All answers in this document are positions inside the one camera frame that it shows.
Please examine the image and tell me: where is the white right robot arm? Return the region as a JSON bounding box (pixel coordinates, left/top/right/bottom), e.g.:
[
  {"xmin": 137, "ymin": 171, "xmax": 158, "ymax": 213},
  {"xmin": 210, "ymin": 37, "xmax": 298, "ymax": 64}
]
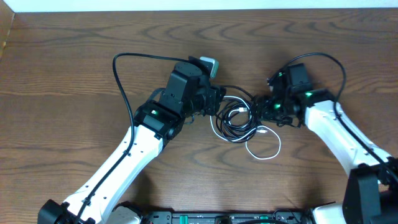
[{"xmin": 257, "ymin": 63, "xmax": 397, "ymax": 223}]

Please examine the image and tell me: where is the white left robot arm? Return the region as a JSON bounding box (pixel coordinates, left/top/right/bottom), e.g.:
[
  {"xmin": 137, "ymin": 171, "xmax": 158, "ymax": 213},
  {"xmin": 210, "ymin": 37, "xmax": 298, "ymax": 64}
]
[{"xmin": 37, "ymin": 57, "xmax": 226, "ymax": 223}]

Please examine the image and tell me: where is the brown cardboard panel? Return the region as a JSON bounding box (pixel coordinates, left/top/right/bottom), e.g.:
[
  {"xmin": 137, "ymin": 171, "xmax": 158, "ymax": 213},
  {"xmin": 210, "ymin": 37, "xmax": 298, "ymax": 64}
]
[{"xmin": 0, "ymin": 0, "xmax": 15, "ymax": 57}]

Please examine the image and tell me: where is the black right camera cable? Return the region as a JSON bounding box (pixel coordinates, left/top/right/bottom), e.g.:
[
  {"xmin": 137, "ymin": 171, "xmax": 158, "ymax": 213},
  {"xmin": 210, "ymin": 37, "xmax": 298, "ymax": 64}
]
[{"xmin": 276, "ymin": 52, "xmax": 398, "ymax": 184}]

